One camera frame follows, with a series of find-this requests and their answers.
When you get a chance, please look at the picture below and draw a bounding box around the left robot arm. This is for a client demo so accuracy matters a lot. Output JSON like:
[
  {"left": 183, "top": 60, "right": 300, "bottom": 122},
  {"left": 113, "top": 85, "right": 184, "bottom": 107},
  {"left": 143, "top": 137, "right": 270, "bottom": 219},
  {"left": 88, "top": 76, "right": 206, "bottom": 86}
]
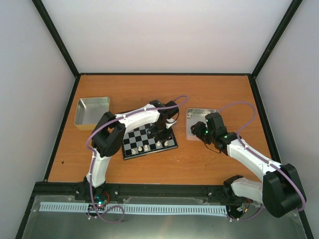
[{"left": 86, "top": 100, "right": 179, "bottom": 201}]

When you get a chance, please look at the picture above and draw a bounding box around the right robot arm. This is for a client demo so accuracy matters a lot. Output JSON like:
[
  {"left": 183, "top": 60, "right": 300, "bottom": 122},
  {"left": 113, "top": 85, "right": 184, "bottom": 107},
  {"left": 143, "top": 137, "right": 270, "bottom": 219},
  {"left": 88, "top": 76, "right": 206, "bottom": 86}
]
[{"left": 190, "top": 113, "right": 307, "bottom": 218}]

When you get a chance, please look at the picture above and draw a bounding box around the pink tin with white pieces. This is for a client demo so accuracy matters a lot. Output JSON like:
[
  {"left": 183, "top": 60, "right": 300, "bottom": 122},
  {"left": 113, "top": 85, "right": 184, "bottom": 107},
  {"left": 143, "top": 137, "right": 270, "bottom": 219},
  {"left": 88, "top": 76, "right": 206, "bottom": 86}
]
[{"left": 186, "top": 108, "right": 217, "bottom": 141}]

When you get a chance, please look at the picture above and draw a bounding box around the black and silver chessboard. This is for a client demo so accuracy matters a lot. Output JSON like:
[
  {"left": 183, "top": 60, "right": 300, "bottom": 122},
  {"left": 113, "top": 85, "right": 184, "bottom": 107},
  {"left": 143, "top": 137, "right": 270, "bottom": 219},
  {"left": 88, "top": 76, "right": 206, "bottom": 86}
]
[{"left": 122, "top": 124, "right": 178, "bottom": 160}]

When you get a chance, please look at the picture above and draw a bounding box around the empty silver metal tin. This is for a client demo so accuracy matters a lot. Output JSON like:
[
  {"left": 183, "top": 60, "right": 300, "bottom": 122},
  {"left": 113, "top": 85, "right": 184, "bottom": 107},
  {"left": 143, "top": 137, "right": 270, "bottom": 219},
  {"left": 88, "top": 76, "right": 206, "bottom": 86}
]
[{"left": 74, "top": 97, "right": 110, "bottom": 131}]

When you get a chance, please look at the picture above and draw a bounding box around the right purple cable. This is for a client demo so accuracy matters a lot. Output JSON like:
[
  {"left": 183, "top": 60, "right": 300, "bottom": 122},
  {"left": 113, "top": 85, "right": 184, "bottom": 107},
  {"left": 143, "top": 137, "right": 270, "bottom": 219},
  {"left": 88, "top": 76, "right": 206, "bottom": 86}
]
[{"left": 216, "top": 101, "right": 307, "bottom": 222}]

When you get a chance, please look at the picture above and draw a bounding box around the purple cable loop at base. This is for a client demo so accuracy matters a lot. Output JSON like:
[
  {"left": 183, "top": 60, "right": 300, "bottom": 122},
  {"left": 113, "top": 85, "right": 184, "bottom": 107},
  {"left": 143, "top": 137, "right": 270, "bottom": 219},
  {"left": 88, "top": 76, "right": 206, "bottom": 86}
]
[{"left": 87, "top": 189, "right": 125, "bottom": 224}]

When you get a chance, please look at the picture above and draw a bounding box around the light blue cable duct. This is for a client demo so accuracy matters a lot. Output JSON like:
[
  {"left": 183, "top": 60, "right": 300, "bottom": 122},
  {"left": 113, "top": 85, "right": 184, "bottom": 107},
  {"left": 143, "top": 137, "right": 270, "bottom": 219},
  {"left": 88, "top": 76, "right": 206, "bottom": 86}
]
[{"left": 39, "top": 202, "right": 227, "bottom": 217}]

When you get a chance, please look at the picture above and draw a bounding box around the black frame post right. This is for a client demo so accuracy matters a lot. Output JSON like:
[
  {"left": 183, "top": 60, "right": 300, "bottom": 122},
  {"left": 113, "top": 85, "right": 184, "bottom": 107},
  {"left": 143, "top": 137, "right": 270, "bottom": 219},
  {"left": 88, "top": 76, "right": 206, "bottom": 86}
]
[{"left": 251, "top": 0, "right": 303, "bottom": 80}]

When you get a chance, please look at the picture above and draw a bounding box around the black frame post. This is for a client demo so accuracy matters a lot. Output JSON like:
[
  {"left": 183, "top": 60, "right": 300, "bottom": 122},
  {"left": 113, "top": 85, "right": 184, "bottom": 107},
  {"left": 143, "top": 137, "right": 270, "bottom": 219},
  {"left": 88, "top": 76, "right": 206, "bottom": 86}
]
[
  {"left": 251, "top": 0, "right": 303, "bottom": 80},
  {"left": 32, "top": 0, "right": 80, "bottom": 78}
]

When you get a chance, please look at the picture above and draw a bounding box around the black frame post left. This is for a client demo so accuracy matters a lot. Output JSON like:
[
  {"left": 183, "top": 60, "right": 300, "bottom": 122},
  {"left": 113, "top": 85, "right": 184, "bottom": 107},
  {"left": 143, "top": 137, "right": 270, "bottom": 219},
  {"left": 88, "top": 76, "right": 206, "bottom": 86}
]
[{"left": 32, "top": 0, "right": 80, "bottom": 78}]

